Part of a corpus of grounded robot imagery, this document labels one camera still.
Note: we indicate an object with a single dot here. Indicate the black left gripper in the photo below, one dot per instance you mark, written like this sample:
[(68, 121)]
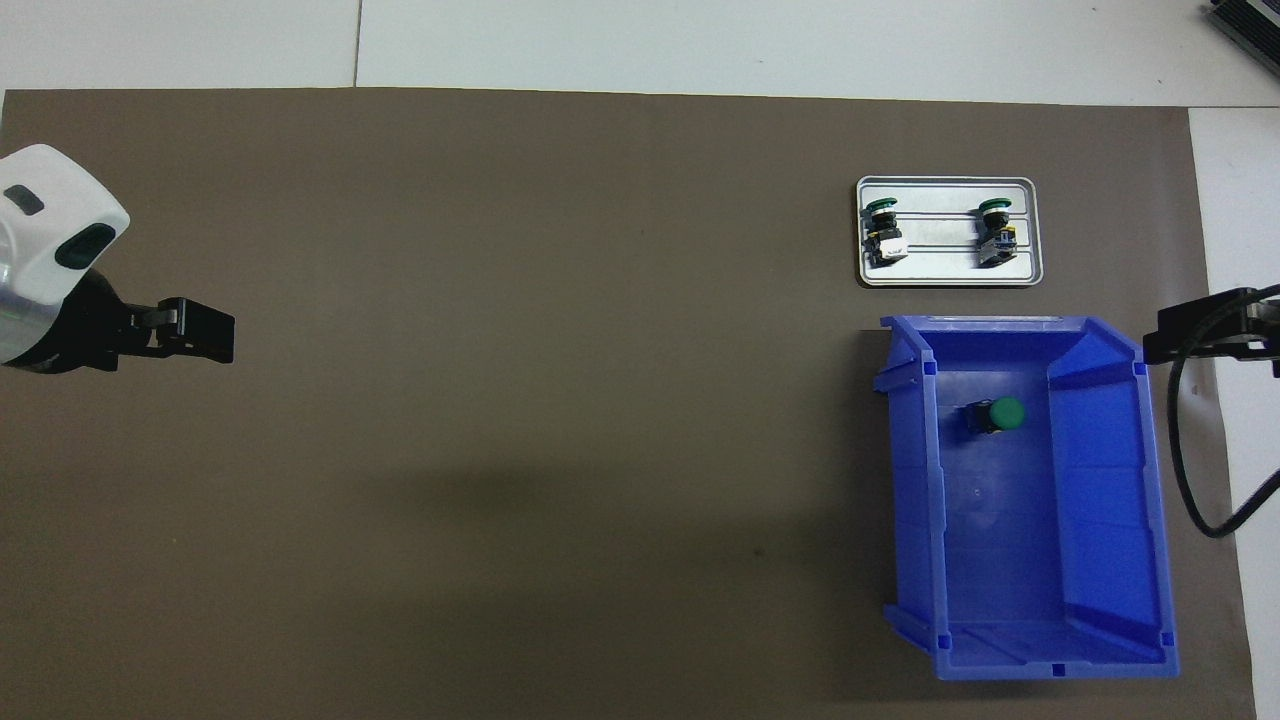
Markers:
[(85, 335)]

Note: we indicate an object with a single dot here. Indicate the green push button switch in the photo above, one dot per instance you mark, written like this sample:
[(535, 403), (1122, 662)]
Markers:
[(995, 242), (880, 240), (1002, 414)]

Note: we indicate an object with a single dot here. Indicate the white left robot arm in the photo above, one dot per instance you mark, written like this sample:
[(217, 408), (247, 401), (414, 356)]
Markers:
[(45, 230)]

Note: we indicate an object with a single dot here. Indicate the grey metal tray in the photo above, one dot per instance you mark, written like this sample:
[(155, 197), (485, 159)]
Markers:
[(940, 272)]

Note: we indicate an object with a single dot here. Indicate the blue plastic storage bin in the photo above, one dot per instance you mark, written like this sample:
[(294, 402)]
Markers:
[(1000, 520)]

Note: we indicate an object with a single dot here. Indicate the brown table mat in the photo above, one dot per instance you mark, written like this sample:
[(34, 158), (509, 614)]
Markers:
[(500, 400)]

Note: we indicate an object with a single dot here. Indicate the grey ribbed device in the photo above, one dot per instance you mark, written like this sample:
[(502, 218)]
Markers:
[(1250, 20)]

